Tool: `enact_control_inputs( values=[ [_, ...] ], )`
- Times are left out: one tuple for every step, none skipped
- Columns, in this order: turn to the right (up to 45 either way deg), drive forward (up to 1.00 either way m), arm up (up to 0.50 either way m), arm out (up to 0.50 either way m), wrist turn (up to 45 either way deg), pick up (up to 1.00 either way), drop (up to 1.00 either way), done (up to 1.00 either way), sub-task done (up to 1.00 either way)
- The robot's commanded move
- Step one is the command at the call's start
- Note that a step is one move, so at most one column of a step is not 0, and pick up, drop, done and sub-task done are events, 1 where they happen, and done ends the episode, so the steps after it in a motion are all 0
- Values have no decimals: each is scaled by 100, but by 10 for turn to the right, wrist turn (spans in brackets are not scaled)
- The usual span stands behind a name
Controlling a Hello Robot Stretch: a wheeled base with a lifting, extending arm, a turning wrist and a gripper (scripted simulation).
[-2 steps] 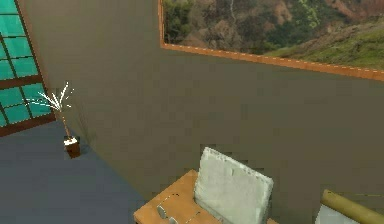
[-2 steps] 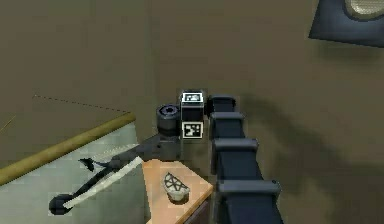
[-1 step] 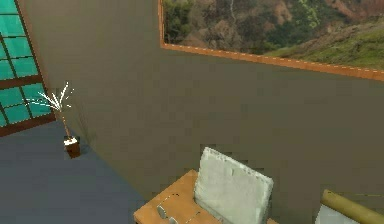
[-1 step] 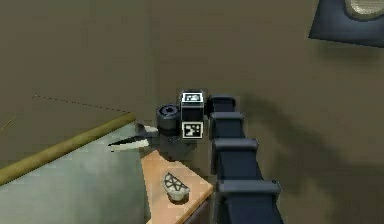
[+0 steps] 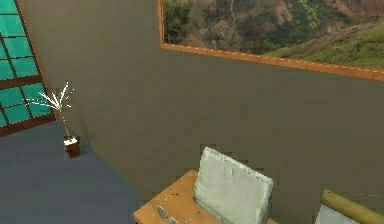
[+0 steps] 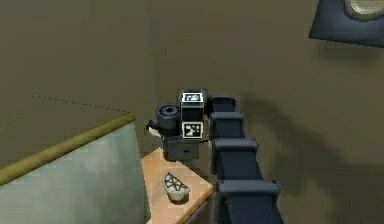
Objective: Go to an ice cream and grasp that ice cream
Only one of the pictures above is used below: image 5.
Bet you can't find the pale grey laptop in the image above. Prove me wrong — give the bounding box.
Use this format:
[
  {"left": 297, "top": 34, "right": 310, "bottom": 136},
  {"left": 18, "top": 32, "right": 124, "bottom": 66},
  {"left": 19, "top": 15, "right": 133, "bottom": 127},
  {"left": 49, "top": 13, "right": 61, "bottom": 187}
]
[{"left": 193, "top": 146, "right": 275, "bottom": 224}]

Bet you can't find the orange wooden table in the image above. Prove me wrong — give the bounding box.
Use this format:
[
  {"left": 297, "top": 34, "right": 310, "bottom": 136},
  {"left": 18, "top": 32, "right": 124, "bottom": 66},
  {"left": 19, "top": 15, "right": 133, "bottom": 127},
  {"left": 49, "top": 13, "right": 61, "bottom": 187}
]
[{"left": 133, "top": 169, "right": 280, "bottom": 224}]

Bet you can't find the framed landscape picture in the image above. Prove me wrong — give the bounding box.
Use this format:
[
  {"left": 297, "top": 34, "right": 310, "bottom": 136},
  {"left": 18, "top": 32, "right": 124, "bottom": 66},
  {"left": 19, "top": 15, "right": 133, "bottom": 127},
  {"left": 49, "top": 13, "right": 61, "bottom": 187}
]
[{"left": 157, "top": 0, "right": 384, "bottom": 83}]

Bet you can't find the potted plant with white leaves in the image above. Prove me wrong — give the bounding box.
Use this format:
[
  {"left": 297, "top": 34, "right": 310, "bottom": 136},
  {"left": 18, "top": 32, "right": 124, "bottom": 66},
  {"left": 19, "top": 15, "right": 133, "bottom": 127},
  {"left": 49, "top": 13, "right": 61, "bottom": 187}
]
[{"left": 25, "top": 81, "right": 82, "bottom": 159}]

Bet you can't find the brown framed window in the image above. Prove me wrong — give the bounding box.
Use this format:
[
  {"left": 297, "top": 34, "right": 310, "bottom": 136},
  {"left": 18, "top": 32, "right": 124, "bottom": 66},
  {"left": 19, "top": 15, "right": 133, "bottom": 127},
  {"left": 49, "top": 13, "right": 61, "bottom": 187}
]
[{"left": 0, "top": 0, "right": 57, "bottom": 138}]

